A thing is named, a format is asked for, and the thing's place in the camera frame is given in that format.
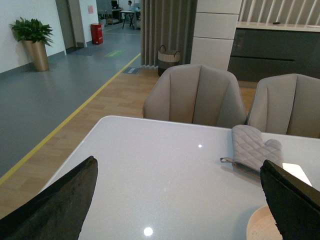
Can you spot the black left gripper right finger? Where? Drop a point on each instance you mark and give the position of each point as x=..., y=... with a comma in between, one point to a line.
x=294, y=204

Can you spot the beige chair left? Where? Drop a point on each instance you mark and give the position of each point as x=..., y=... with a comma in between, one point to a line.
x=196, y=94

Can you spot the person in white shirt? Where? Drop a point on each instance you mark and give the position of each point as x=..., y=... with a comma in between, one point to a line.
x=130, y=5

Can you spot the beige ceramic plate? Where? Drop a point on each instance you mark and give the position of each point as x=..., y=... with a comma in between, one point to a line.
x=262, y=226

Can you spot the grey quilted oven mitt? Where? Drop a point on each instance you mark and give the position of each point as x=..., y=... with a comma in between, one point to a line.
x=250, y=150

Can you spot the red bin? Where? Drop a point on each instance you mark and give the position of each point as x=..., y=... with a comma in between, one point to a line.
x=96, y=33

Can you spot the green potted plant gold pot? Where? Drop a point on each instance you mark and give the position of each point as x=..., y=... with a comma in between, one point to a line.
x=34, y=35

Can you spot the background desk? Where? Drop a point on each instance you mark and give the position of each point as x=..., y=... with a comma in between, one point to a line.
x=133, y=17

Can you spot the grey pleated curtain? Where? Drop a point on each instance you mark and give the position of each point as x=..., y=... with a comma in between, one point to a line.
x=170, y=23

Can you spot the dark grey cabinet counter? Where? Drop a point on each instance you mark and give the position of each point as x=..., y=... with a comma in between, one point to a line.
x=260, y=53

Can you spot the beige chair right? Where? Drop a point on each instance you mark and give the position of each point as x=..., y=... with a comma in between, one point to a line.
x=287, y=104

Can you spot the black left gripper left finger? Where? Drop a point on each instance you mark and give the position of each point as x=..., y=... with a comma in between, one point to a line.
x=59, y=211

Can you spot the woven basket with handles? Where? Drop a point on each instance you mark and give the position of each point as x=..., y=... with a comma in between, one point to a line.
x=167, y=58

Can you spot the grey floor mat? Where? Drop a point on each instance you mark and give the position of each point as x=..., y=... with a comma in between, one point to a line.
x=131, y=70

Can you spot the beige chair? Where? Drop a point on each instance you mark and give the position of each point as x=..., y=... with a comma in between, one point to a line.
x=196, y=94
x=287, y=104

